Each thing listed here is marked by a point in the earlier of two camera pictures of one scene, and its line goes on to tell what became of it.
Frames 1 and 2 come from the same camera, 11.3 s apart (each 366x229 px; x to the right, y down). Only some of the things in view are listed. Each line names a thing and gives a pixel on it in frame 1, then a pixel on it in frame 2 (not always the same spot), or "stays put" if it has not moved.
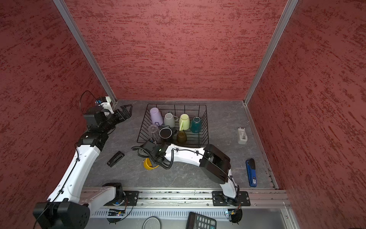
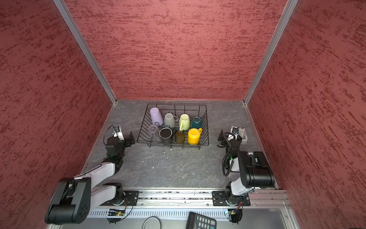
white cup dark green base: x=196 y=124 stays put
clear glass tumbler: x=154 y=130 stays put
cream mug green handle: x=184 y=122 stays put
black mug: x=166 y=134 stays put
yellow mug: x=147 y=164 to x=194 y=135
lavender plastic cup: x=156 y=118 stays put
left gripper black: x=127 y=115 to x=128 y=143
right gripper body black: x=156 y=161 to x=227 y=143
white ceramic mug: x=169 y=120 stays put
